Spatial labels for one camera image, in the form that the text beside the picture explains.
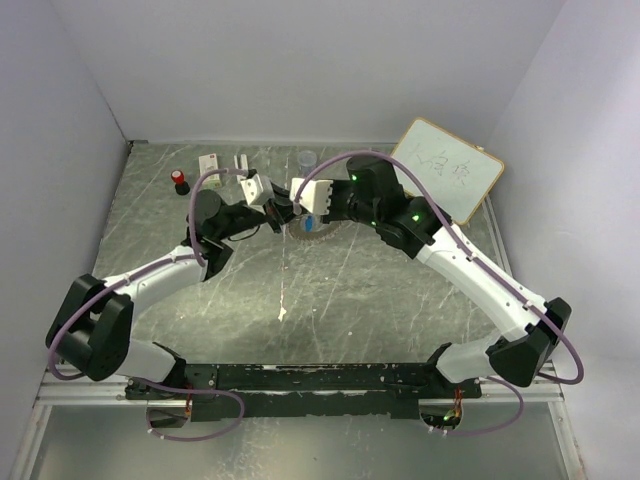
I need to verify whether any green white staples box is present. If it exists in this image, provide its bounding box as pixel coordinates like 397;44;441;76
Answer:
198;153;222;189

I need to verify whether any aluminium rail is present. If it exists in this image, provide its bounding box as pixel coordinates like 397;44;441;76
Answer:
35;369;564;406

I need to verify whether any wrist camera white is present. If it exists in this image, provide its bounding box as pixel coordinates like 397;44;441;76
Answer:
293;179;334;216
240;174;275;209

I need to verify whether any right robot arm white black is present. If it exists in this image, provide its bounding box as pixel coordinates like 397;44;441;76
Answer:
323;153;571;398

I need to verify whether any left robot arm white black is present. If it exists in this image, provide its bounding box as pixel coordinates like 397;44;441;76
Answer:
45;185;294;399

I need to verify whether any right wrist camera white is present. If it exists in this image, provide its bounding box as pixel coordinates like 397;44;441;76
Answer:
293;179;334;216

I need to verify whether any white small stapler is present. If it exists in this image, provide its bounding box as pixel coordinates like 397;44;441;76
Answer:
234;154;249;171

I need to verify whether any clear jar of paperclips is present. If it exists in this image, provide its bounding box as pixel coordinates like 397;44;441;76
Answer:
297;150;318;176

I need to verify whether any metal disc keyring holder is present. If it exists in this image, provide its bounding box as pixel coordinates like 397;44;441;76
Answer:
287;214;343;243

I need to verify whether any whiteboard with yellow frame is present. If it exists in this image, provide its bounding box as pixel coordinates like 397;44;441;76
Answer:
391;117;505;225

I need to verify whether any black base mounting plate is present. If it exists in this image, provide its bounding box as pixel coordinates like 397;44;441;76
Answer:
125;363;481;422

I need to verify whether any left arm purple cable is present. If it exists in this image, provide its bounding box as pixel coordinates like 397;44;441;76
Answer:
47;167;251;442

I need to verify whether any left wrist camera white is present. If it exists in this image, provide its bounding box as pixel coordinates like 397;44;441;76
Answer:
240;174;275;209

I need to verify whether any red black stamp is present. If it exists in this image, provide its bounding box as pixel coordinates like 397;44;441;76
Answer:
171;169;190;196

